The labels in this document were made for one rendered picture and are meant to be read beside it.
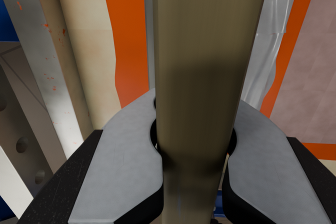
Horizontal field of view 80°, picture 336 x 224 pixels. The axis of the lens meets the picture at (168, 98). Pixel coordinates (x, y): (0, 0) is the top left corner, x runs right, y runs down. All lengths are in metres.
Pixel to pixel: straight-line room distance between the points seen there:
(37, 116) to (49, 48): 1.65
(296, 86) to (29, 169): 0.38
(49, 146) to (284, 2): 2.02
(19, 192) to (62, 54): 0.21
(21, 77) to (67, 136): 1.43
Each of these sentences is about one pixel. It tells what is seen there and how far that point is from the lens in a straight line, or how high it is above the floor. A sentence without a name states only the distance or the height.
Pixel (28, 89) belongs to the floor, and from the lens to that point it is 1.77.
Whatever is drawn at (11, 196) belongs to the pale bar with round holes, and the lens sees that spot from 0.40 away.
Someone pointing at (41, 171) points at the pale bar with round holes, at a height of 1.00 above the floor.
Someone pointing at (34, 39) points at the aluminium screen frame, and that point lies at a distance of 0.27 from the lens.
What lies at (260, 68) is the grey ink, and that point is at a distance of 0.28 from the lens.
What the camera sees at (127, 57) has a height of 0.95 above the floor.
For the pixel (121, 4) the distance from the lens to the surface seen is 0.25.
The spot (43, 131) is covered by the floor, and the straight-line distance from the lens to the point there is 1.99.
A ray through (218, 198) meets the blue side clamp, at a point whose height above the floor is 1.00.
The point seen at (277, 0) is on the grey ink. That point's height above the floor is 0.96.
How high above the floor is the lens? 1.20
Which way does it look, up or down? 57 degrees down
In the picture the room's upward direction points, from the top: 174 degrees counter-clockwise
